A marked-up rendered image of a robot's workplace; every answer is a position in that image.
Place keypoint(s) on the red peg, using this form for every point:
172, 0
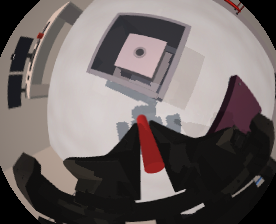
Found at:
151, 157

